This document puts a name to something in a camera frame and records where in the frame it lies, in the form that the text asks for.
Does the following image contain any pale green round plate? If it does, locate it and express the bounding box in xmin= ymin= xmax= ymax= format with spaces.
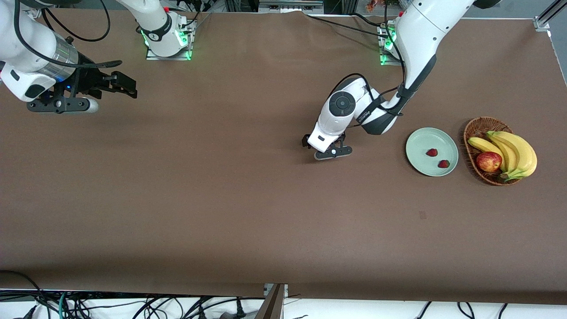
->
xmin=406 ymin=128 xmax=459 ymax=177

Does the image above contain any table cover sheet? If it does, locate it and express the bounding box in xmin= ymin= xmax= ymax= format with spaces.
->
xmin=0 ymin=8 xmax=567 ymax=305

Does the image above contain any brown wicker basket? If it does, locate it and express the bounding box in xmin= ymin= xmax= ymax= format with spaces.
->
xmin=463 ymin=117 xmax=526 ymax=186

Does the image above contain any small yellow banana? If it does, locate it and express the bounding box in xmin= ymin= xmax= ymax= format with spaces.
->
xmin=468 ymin=137 xmax=505 ymax=160

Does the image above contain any red apple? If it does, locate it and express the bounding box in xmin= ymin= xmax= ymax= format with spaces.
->
xmin=476 ymin=152 xmax=503 ymax=173

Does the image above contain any thin black cable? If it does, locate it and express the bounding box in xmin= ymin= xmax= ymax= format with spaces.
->
xmin=42 ymin=0 xmax=112 ymax=43

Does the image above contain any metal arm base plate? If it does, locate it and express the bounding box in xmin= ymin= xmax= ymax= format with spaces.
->
xmin=146 ymin=20 xmax=192 ymax=61
xmin=379 ymin=24 xmax=406 ymax=67

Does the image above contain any thick black gripper cable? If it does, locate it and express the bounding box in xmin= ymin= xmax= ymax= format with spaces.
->
xmin=13 ymin=0 xmax=123 ymax=70
xmin=328 ymin=0 xmax=407 ymax=129

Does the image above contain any grey metal frame rail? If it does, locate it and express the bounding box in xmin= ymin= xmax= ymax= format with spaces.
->
xmin=259 ymin=0 xmax=324 ymax=14

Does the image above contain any aluminium frame post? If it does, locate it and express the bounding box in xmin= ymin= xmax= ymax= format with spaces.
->
xmin=255 ymin=284 xmax=289 ymax=319

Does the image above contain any thick black floor cable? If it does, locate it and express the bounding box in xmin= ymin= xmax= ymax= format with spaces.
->
xmin=0 ymin=269 xmax=49 ymax=311

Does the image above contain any aluminium frame corner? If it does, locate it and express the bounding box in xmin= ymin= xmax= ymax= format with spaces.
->
xmin=534 ymin=0 xmax=567 ymax=32

